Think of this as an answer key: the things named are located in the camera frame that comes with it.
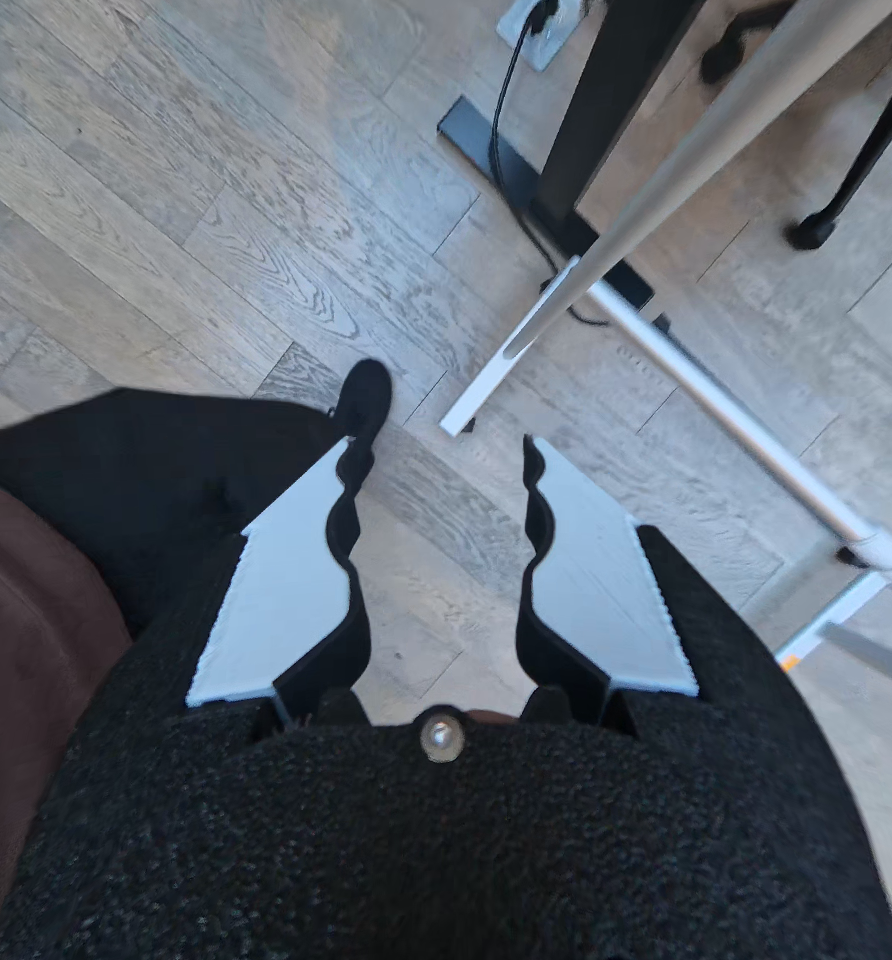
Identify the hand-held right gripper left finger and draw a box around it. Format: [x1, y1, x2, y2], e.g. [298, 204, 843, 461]
[186, 437, 377, 723]

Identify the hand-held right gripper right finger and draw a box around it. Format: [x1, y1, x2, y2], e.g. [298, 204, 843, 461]
[515, 435, 699, 723]

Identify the person's black shoe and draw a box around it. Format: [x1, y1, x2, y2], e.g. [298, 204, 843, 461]
[329, 358, 394, 451]

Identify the black office chair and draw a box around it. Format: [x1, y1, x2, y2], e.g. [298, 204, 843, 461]
[785, 45, 892, 252]

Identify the floor outlet box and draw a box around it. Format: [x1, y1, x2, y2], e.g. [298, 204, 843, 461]
[497, 0, 589, 72]

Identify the black table leg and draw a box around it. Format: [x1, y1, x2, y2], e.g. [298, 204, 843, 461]
[437, 0, 711, 310]

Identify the person's dark trousered leg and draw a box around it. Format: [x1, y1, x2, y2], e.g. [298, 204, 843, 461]
[0, 386, 375, 639]

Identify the silver-framed rolling whiteboard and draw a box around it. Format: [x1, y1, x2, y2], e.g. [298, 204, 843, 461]
[438, 0, 892, 699]

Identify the black power cable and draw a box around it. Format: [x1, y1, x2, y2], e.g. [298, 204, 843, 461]
[491, 0, 612, 327]

